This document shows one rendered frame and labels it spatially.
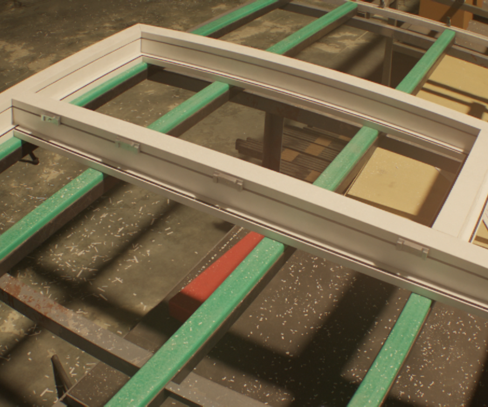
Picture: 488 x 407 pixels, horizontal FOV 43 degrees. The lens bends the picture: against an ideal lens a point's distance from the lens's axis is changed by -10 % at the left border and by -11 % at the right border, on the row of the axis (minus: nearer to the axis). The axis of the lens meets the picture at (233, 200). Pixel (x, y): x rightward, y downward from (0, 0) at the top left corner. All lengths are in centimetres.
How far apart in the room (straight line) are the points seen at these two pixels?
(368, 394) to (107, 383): 52
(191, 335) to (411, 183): 90
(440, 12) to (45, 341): 201
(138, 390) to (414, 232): 43
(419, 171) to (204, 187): 75
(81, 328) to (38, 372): 107
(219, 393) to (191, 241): 160
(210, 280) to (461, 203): 52
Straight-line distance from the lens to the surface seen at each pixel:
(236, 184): 101
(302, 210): 98
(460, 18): 282
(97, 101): 145
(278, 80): 141
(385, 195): 156
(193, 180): 106
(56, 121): 121
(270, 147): 157
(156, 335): 124
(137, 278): 226
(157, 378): 80
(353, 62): 398
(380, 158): 170
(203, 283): 128
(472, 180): 110
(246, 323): 126
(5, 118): 131
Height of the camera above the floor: 147
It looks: 34 degrees down
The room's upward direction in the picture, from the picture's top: 3 degrees clockwise
